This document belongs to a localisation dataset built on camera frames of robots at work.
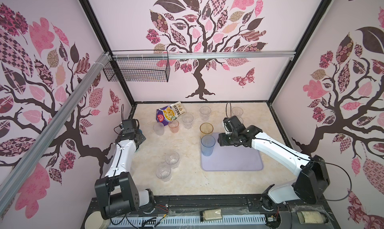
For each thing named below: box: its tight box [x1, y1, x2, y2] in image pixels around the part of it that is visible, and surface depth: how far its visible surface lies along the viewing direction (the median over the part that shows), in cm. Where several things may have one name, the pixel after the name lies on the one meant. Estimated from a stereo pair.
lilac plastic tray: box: [200, 132, 264, 171], surface depth 89 cm
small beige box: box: [203, 209, 223, 221], surface depth 69 cm
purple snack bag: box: [155, 101, 186, 126], surface depth 113 cm
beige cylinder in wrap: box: [297, 211, 329, 224], surface depth 68 cm
